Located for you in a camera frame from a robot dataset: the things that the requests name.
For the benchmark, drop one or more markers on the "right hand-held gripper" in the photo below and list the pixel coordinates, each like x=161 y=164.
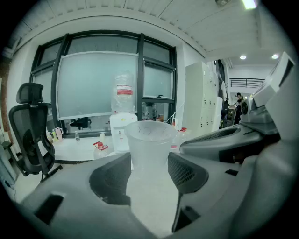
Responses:
x=275 y=105

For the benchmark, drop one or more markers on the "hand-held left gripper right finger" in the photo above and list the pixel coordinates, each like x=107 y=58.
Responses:
x=210 y=186

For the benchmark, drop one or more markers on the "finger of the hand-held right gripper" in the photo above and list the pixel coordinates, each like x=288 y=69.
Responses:
x=205 y=145
x=268 y=186

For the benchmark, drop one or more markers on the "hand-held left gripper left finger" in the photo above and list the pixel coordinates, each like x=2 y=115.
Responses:
x=77 y=210

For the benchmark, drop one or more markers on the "translucent plastic cup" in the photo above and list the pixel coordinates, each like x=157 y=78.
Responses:
x=149 y=144

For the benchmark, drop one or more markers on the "white water dispenser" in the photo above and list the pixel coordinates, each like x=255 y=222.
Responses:
x=118 y=130

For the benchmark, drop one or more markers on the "black metal railing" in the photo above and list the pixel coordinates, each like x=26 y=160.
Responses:
x=247 y=82

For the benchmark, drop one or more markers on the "white metal locker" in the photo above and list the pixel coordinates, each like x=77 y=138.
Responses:
x=198 y=98

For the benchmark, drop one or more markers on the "round ceiling downlight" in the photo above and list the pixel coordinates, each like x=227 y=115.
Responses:
x=243 y=57
x=275 y=56

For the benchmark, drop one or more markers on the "small clear water bottle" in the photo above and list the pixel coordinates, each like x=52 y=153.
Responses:
x=77 y=137

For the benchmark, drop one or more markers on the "small green bottle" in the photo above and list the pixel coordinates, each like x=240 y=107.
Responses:
x=54 y=135

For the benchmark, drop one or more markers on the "black mesh office chair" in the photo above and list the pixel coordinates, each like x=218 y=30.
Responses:
x=28 y=130

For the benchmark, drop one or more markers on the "large clear water bottle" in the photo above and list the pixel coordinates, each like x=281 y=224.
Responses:
x=125 y=88

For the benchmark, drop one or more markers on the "long ceiling lamp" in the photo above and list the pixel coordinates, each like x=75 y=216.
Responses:
x=248 y=3

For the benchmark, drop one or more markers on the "black framed window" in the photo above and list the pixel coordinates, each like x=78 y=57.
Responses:
x=93 y=84

